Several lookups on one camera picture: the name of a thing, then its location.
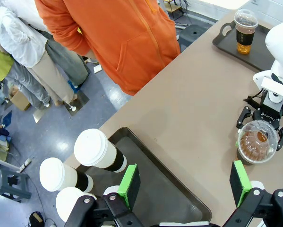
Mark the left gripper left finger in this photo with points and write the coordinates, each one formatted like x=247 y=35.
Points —
x=113 y=212

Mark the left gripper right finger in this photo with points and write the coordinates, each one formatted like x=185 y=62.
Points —
x=259 y=208

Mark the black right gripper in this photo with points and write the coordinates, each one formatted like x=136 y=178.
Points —
x=268 y=114

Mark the clear iced tea cup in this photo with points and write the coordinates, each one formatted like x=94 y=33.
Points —
x=254 y=142
x=244 y=37

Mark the white lidded coffee cup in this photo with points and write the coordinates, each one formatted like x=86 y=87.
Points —
x=58 y=173
x=94 y=147
x=68 y=203

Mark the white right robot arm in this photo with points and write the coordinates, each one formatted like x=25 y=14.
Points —
x=281 y=40

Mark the dark brown serving tray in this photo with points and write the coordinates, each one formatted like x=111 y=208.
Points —
x=160 y=184
x=257 y=56

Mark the white power strip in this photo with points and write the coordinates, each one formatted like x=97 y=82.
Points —
x=25 y=164

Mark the gray plastic stool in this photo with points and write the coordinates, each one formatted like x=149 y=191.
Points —
x=193 y=35
x=11 y=186

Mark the brown cardboard box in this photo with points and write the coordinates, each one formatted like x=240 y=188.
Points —
x=19 y=100

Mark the tall mannequin in white shirt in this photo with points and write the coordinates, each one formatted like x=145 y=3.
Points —
x=68 y=63

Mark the person in orange hoodie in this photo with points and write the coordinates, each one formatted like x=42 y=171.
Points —
x=122 y=42

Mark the mannequin in white coat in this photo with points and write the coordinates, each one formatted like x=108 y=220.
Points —
x=18 y=40

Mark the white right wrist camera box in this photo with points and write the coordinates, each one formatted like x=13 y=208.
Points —
x=276 y=87

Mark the metal mannequin base plate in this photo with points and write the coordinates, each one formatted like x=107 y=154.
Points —
x=40 y=116
x=78 y=104

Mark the black frame wooden shelf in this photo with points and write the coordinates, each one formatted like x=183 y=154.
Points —
x=175 y=9

